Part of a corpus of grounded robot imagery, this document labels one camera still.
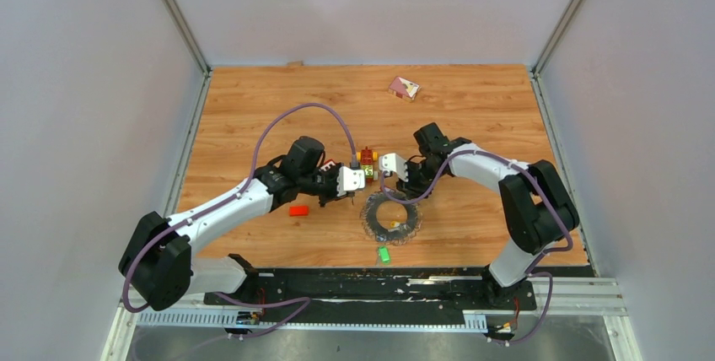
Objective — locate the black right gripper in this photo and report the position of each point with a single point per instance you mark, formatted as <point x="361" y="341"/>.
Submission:
<point x="411" y="188"/>

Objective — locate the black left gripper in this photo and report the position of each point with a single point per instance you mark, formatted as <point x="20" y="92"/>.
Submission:
<point x="335" y="170"/>

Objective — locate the green key tag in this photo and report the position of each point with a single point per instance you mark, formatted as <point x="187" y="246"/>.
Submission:
<point x="384" y="257"/>

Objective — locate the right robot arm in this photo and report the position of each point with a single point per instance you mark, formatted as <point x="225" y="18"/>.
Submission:
<point x="539" y="213"/>

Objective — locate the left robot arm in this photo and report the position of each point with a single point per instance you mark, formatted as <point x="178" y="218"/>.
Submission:
<point x="160" y="261"/>

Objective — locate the red window toy brick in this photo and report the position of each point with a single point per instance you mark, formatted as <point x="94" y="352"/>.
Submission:
<point x="330" y="166"/>

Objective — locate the small red toy brick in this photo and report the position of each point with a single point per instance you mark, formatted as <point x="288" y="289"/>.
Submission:
<point x="298" y="211"/>

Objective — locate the red toy brick car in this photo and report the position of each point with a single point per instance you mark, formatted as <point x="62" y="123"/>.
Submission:
<point x="368" y="159"/>

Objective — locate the red patterned card box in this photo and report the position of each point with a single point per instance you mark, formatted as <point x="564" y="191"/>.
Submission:
<point x="404" y="89"/>

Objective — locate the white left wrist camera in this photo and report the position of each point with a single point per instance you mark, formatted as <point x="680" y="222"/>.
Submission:
<point x="350" y="180"/>

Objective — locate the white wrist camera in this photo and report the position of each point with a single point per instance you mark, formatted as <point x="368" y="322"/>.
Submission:
<point x="393" y="164"/>
<point x="350" y="180"/>

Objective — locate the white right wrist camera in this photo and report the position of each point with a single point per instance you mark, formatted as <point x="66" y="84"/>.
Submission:
<point x="393" y="164"/>

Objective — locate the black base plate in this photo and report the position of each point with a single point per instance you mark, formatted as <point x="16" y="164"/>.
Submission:
<point x="380" y="295"/>

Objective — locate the aluminium frame post right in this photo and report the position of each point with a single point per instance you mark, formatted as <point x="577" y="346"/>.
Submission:
<point x="562" y="25"/>

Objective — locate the aluminium frame post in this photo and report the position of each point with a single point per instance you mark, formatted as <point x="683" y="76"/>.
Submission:
<point x="562" y="25"/>
<point x="187" y="36"/>

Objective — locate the aluminium frame post left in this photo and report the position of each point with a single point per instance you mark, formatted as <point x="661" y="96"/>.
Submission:
<point x="187" y="36"/>

